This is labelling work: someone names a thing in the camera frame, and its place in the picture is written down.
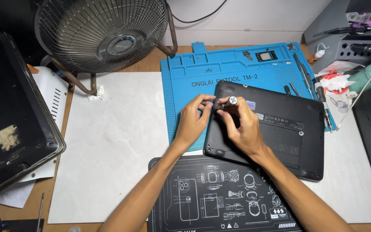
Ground person's right hand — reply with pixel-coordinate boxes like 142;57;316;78
216;98;268;159

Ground person's left hand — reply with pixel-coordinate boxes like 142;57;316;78
175;94;217;148

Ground silver precision screwdriver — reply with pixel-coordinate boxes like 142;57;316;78
213;96;238;112

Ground small black laptop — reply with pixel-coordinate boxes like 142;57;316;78
203;80;325;182

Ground blue silicone repair mat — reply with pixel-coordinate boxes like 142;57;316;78
160;41;337;153

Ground slim black screwdriver bit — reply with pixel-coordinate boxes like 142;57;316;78
289;81;301;97

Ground black printed desk mat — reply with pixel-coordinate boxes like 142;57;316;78
147;154;303;232

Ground small black chip module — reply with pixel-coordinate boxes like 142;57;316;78
255;50;278;63

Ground long metal tweezers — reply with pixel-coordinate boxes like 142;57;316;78
293;52;315;100

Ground large pale grey mat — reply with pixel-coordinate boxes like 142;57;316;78
47;71;371;225

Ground crumpled white tissue piece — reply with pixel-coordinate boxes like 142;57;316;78
87;84;105;102

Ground glue bottle with orange label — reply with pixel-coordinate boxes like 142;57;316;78
307;43;330;65

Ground metal cage floor fan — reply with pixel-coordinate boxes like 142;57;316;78
34;0;178;96

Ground grey tool rack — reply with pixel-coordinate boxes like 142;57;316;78
303;0;371;75

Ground green bottle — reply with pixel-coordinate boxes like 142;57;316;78
347;61;371;94

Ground black tweezers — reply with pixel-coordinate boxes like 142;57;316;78
312;26;368;38

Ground white vented device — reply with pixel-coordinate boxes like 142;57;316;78
18;66;70;183

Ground white and purple box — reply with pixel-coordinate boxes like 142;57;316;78
345;0;371;30

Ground thin metal rod tool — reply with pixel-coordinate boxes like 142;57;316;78
36;192;45;232

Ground white paper sheets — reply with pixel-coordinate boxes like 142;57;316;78
0;179;37;209

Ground black handled screwdriver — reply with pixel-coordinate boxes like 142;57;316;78
313;78;334;133

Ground red tape ring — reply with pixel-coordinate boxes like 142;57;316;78
320;72;351;95

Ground black wall cable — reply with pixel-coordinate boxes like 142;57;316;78
172;0;228;24

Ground white cable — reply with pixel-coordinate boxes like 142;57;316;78
336;58;371;131

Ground black tool handle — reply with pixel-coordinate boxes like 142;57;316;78
349;43;371;56

